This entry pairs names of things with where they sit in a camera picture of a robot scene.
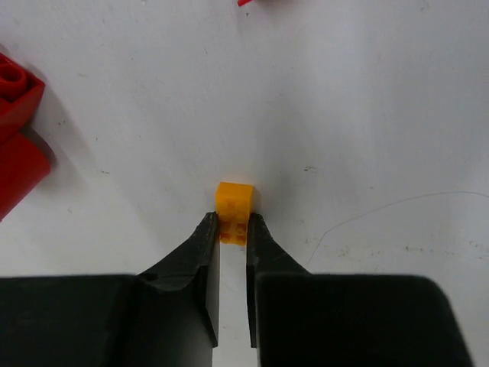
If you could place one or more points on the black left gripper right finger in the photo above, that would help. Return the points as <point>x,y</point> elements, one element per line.
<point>297,318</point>

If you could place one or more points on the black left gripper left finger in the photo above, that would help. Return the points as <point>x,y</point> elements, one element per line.
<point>167,315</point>

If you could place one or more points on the small orange lego brick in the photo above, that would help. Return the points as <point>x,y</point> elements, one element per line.
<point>233,205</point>

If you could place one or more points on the large red lego assembly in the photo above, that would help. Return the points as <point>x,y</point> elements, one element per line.
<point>23,164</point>

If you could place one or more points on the small red lego piece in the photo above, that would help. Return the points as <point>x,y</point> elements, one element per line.
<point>243,2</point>

